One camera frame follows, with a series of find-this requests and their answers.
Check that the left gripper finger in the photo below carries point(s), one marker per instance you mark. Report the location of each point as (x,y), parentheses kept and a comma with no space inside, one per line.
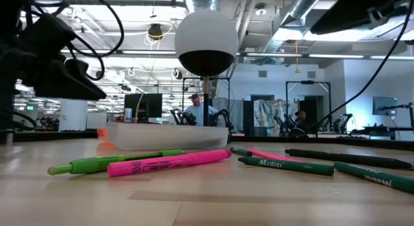
(74,86)

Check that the black pen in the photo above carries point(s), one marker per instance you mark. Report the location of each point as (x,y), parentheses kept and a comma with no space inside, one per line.
(349,158)

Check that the wall monitor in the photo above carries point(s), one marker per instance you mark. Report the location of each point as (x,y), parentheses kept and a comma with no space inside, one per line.
(385,105)

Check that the pink highlighter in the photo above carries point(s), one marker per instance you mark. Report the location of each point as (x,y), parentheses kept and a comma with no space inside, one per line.
(161,162)

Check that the black monitor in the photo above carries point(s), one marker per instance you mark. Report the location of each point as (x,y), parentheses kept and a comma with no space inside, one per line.
(142,106)

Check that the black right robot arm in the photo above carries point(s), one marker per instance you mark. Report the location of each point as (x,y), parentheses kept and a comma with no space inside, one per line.
(355,12)

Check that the black overhead camera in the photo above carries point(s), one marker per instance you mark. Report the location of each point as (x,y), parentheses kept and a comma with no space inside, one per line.
(155,31)

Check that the silver ventilation duct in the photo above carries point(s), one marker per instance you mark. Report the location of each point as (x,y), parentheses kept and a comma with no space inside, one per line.
(304,6)

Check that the white can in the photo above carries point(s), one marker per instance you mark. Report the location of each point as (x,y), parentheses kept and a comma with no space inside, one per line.
(128,115)

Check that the thin pink pen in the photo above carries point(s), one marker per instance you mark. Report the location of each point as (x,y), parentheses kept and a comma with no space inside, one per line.
(275,155)

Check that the black background robot arm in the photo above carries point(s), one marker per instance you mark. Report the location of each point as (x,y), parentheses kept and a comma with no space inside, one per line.
(341,122)
(182,117)
(410,112)
(224,117)

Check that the person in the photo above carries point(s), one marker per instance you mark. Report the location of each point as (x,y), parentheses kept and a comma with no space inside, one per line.
(300,117)
(198,112)

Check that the dark green pen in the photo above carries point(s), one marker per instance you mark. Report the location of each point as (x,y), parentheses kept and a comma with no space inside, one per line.
(372,175)
(291,166)
(241,151)

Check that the patterned tarp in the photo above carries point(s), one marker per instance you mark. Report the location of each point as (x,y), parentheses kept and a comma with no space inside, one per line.
(275,116)

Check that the clear box with orange lid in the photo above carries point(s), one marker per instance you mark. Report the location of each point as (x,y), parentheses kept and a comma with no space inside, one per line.
(161,137)

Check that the green highlighter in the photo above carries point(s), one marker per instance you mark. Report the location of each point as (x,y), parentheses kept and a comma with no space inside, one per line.
(90,164)

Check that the white globe table lamp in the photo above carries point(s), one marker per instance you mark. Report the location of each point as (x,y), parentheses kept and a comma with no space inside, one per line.
(206,31)

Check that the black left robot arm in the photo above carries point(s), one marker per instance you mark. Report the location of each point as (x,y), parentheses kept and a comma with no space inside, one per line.
(4,90)

